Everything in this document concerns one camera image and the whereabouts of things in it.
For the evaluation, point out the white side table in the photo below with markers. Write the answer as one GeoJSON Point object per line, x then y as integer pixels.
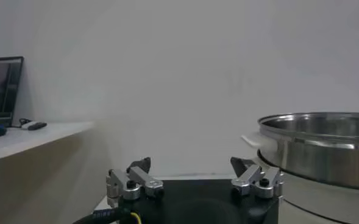
{"type": "Point", "coordinates": [30, 140]}

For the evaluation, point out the white electric cooker base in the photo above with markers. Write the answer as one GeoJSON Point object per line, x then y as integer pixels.
{"type": "Point", "coordinates": [307, 201]}

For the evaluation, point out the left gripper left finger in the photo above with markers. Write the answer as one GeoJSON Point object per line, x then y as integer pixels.
{"type": "Point", "coordinates": [142, 178]}

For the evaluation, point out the black laptop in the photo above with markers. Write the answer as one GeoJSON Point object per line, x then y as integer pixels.
{"type": "Point", "coordinates": [2, 88]}

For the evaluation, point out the stainless steel steamer basket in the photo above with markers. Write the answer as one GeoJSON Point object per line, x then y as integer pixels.
{"type": "Point", "coordinates": [319, 158]}

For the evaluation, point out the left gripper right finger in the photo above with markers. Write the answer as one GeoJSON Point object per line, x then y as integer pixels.
{"type": "Point", "coordinates": [249, 176]}

